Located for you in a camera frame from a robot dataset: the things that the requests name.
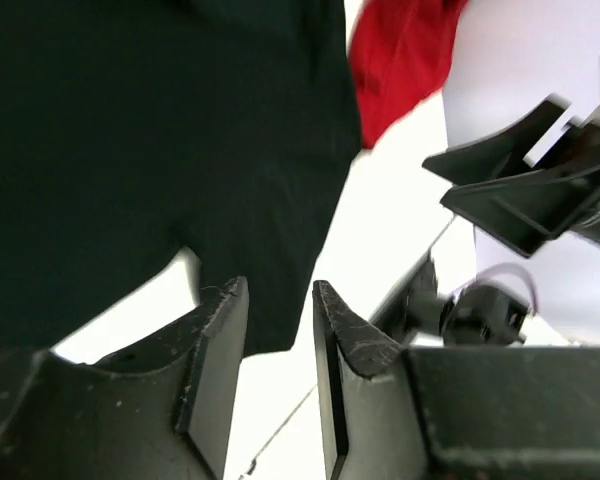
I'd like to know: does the red t shirt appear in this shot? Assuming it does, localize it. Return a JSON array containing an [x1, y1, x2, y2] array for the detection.
[[349, 0, 468, 149]]

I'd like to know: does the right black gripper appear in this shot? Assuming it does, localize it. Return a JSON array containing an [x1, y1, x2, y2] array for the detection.
[[422, 97, 600, 258]]

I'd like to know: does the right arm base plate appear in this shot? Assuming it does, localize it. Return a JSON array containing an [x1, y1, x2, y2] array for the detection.
[[370, 254, 536, 346]]

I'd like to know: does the black t shirt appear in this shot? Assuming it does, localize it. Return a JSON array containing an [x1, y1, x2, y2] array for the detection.
[[0, 1, 361, 355]]

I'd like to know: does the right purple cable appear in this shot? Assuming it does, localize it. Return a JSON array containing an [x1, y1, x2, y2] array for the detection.
[[472, 262, 539, 316]]

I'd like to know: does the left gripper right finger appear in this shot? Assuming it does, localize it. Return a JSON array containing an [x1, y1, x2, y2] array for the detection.
[[312, 280, 405, 479]]

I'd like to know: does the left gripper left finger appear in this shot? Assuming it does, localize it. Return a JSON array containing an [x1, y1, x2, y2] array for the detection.
[[49, 277, 249, 479]]

